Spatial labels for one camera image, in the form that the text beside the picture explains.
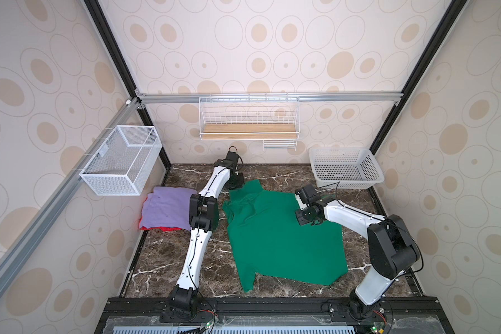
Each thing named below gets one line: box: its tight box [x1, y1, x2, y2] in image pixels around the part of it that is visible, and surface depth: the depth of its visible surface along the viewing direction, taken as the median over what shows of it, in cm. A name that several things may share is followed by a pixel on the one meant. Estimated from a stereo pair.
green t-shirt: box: [221, 179, 349, 293], surface depth 91 cm
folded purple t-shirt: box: [140, 186, 198, 231], surface depth 97 cm
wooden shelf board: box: [201, 123, 298, 140], surface depth 101 cm
